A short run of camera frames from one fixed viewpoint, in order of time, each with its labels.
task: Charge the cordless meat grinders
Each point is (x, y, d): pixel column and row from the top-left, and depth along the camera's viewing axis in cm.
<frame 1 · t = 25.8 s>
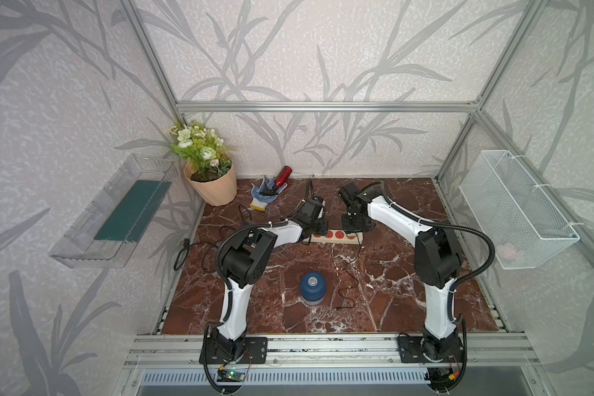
left hand: (326, 224, 101), fingers open
right hand: (348, 229, 95), fingers open
beige red power strip: (337, 237, 98), point 4 cm above the table
beige ribbed flower pot: (218, 192, 104), point 10 cm above the table
green white artificial flowers: (203, 149, 93), point 29 cm above the table
white blue dotted glove: (267, 193, 115), point 2 cm above the table

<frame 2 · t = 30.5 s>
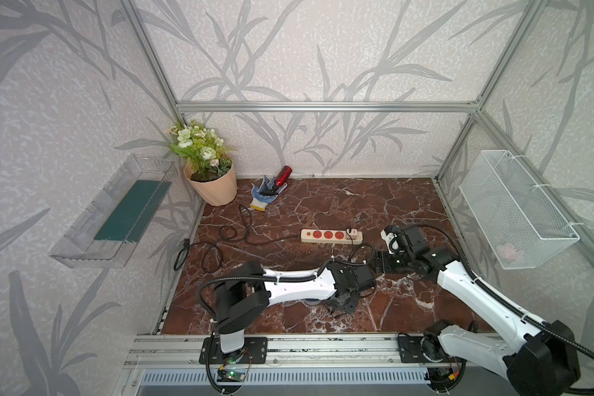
left hand: (348, 308, 79), fingers open
right hand: (375, 261, 82), fingers open
the named things where they were.

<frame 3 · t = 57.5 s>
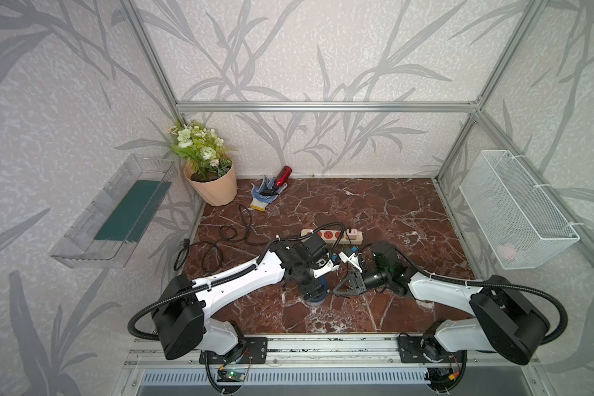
left hand: (315, 284, 78), fingers open
right hand: (335, 292, 75), fingers closed
the named things where they were.

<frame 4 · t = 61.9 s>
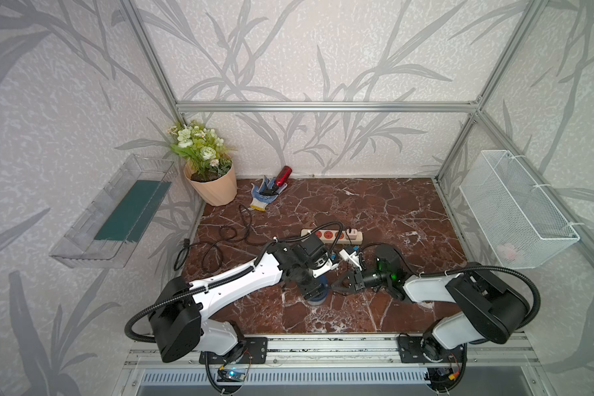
left hand: (315, 283, 78), fingers open
right hand: (333, 289, 76), fingers closed
the named things where they were.

